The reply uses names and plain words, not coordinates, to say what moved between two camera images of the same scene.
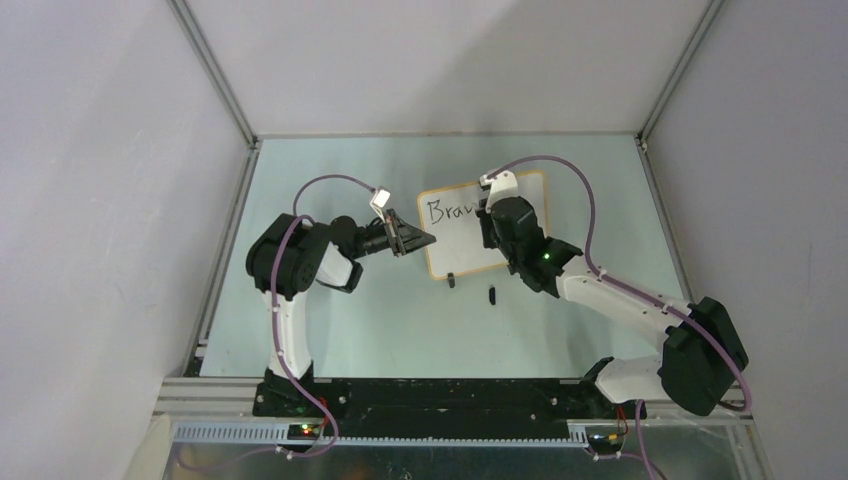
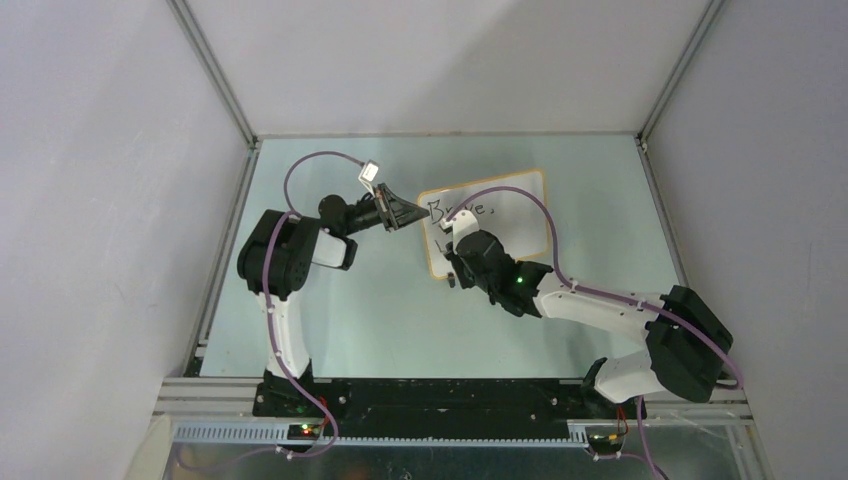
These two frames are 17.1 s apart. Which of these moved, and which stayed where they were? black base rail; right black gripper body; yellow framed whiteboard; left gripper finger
Moved: right black gripper body; left gripper finger
Stayed: black base rail; yellow framed whiteboard
